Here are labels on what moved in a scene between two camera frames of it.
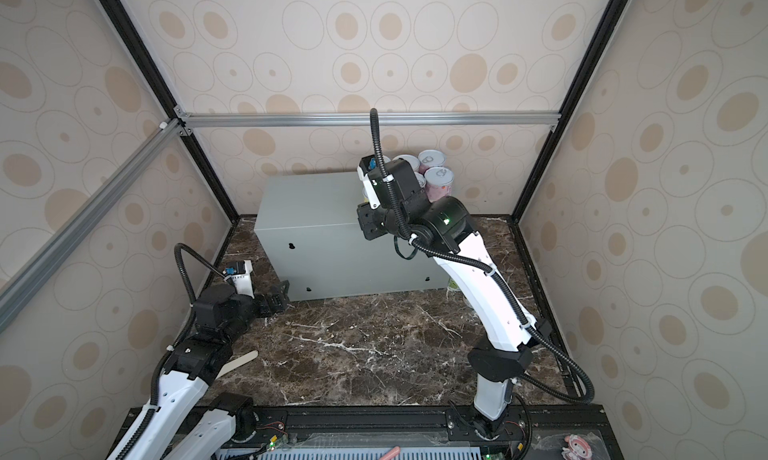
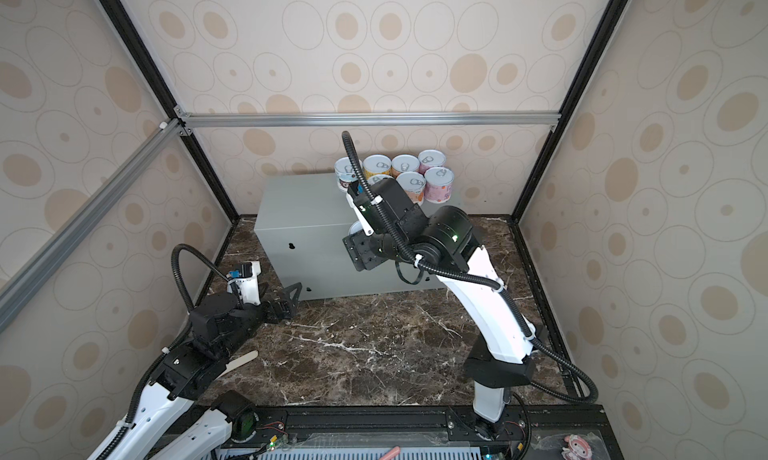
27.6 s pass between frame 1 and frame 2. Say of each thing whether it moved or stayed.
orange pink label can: stayed
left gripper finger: moved
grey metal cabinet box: stayed
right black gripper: moved
